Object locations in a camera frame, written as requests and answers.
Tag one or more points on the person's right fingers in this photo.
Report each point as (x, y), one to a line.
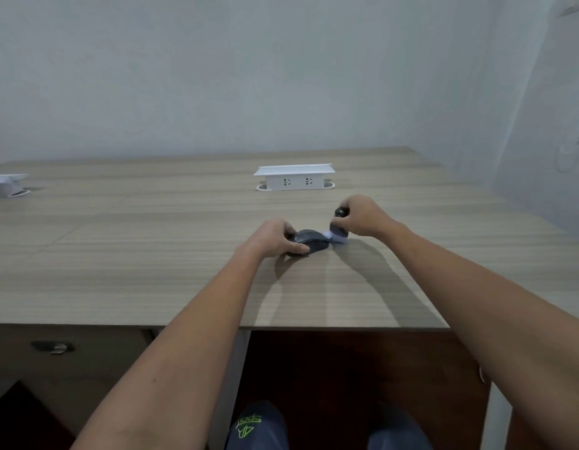
(348, 223)

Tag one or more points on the person's left thumb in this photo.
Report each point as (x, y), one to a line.
(298, 249)

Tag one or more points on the brown desk drawer cabinet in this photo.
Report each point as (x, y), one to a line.
(74, 384)

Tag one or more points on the person's left hand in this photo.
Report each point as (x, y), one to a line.
(270, 238)

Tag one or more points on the black computer mouse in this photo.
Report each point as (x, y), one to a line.
(315, 241)

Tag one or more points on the black cleaning tool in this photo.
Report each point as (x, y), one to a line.
(341, 212)

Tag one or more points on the white desk leg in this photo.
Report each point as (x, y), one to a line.
(231, 384)
(495, 417)

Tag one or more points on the person's right hand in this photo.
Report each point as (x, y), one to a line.
(371, 217)

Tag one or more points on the person's right forearm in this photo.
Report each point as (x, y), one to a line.
(495, 313)

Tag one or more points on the white cleaning wipe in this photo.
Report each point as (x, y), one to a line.
(335, 239)

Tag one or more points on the person's left forearm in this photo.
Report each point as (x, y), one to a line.
(177, 351)

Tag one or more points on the white desk socket box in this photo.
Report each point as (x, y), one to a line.
(3, 185)
(294, 178)

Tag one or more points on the dark blue shorts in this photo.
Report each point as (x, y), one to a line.
(261, 428)

